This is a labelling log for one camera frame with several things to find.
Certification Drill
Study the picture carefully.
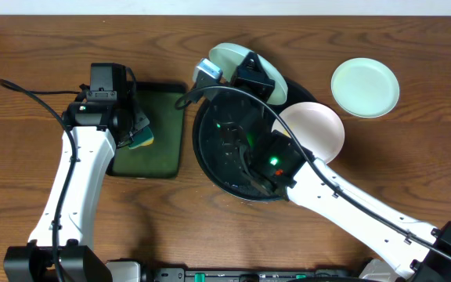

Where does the mint green plate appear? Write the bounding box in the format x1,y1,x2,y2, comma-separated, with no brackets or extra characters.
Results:
208,43,288,106
330,58,400,118

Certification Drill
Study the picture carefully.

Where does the green yellow sponge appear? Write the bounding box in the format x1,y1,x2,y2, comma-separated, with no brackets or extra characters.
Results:
128,127,154,150

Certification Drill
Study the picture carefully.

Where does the pink white plate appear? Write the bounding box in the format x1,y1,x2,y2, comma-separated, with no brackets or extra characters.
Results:
280,102,345,164

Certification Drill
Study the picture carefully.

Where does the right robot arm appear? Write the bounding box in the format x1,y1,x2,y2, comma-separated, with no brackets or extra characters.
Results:
193,44,451,281

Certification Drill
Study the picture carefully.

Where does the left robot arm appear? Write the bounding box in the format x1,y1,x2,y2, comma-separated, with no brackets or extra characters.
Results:
0,79,150,281

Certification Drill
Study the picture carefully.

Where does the round black tray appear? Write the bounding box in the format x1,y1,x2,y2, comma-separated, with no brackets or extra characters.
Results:
189,81,316,201

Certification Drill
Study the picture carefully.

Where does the black rectangular tray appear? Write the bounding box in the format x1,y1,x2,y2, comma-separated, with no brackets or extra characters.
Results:
107,82,186,179

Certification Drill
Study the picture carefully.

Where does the left black cable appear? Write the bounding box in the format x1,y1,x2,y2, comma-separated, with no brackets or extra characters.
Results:
0,78,92,282

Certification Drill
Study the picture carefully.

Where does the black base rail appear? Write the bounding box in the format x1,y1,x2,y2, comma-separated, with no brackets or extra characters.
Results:
152,268,363,282

